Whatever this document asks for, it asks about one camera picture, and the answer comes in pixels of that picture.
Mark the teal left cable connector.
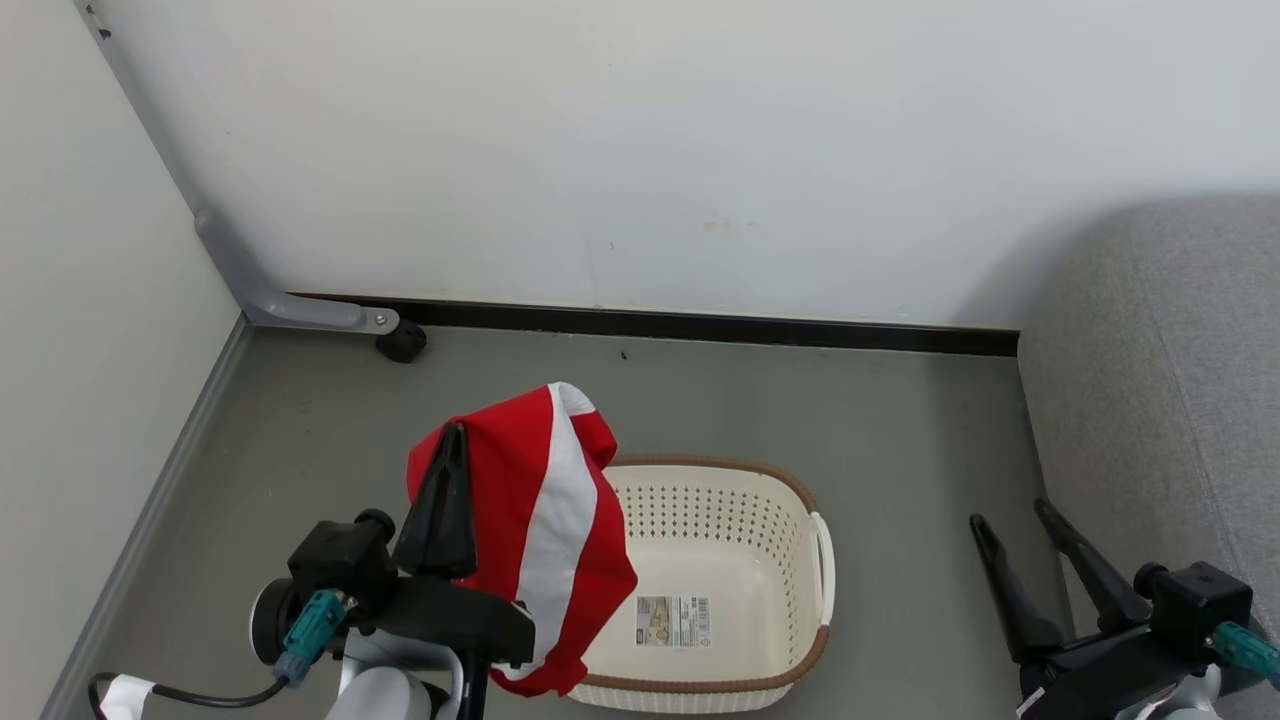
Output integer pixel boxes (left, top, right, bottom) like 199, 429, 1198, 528
273, 589, 348, 687

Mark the black baseboard strip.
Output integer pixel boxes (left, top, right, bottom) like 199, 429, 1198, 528
288, 292, 1020, 359

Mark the cream laundry basket brown rim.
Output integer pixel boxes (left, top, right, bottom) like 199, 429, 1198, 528
565, 455, 837, 715

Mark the teal cable connector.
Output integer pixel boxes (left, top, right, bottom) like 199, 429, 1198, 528
1212, 620, 1280, 683
273, 589, 348, 687

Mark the grey metal frame leg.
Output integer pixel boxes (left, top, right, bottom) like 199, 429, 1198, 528
74, 0, 401, 336

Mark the white cable label tag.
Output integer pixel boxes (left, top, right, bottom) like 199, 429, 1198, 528
97, 674, 158, 720

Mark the printed basket label sticker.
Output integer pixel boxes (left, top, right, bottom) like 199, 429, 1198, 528
634, 594, 714, 649

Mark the red and white striped garment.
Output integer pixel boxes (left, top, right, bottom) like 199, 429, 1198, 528
405, 382, 640, 698

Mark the grey fabric sofa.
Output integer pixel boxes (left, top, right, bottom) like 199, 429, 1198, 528
1017, 194, 1280, 720

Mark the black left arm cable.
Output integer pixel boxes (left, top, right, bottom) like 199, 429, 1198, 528
88, 671, 293, 720

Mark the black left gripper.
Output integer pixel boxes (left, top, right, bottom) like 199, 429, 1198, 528
371, 421, 537, 668

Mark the black caster wheel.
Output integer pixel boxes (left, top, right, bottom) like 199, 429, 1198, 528
375, 318, 429, 365

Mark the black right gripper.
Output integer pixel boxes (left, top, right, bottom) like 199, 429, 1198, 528
969, 498, 1218, 720

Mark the teal right cable connector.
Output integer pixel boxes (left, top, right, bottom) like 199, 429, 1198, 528
1212, 620, 1280, 683

